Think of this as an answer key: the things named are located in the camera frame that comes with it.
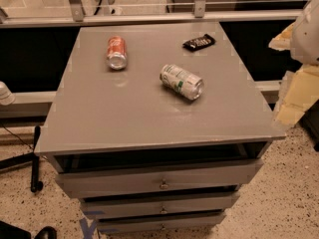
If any white cylinder at left edge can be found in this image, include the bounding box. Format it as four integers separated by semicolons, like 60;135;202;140
0;82;15;106

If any blue tape mark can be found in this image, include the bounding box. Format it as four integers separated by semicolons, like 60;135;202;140
79;214;108;239

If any middle grey drawer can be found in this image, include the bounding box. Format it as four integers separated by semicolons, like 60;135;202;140
81;192;239;219

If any bottom grey drawer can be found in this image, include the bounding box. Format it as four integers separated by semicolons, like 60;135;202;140
97;211;225;234

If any grey drawer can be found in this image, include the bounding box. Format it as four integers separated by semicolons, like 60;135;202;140
97;211;225;234
81;192;239;219
56;159;263;198

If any orange soda can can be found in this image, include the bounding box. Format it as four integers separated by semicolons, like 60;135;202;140
107;36;128;70

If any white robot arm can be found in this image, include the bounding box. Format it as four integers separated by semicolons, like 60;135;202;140
268;0;319;126

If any top grey drawer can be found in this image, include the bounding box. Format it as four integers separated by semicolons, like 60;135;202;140
56;159;263;198

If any grey drawer cabinet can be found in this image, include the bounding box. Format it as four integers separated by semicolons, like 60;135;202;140
34;21;287;235

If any black snack bar wrapper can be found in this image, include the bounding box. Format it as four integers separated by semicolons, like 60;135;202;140
182;34;215;52

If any black object bottom left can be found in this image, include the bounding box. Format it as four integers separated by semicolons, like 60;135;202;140
0;221;57;239

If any black tripod leg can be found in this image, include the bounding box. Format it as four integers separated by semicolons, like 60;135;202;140
0;125;43;193

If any green white 7up can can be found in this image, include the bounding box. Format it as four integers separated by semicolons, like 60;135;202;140
159;64;204;101

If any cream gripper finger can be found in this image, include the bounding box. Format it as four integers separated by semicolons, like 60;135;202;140
268;23;294;51
274;65;319;126

